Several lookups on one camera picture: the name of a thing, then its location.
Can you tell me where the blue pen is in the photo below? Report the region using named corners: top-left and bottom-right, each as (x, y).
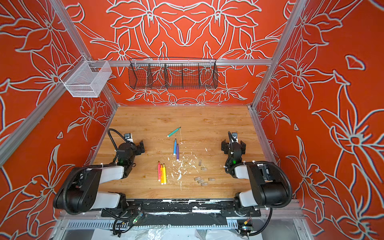
top-left (173, 139), bottom-right (178, 156)

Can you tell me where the green pen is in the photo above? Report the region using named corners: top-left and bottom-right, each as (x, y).
top-left (167, 127), bottom-right (181, 138)

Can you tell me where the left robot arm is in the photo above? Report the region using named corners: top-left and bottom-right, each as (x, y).
top-left (53, 128), bottom-right (145, 218)

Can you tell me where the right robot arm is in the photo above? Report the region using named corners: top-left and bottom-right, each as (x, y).
top-left (221, 132), bottom-right (293, 214)

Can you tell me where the orange pen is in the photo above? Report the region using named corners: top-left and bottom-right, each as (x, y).
top-left (160, 164), bottom-right (164, 185)

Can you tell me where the red pen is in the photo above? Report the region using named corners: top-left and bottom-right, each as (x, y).
top-left (158, 161), bottom-right (162, 182)

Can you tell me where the yellow pen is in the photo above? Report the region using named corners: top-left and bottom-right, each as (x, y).
top-left (162, 164), bottom-right (167, 185)

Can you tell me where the purple pen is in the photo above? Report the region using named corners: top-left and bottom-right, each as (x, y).
top-left (176, 144), bottom-right (180, 161)

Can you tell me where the clear plastic bin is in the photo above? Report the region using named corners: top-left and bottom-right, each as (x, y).
top-left (60, 61), bottom-right (112, 98)

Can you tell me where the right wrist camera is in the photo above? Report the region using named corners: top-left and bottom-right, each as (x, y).
top-left (231, 132), bottom-right (239, 143)

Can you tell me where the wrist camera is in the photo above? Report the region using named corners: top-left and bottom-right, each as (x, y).
top-left (231, 132), bottom-right (239, 143)
top-left (124, 133), bottom-right (134, 143)

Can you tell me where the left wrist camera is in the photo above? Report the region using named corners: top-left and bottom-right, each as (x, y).
top-left (124, 133), bottom-right (134, 143)

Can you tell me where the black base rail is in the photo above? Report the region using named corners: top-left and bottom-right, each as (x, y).
top-left (101, 198), bottom-right (262, 218)

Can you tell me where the black wire basket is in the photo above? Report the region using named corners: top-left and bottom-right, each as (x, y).
top-left (128, 58), bottom-right (219, 90)

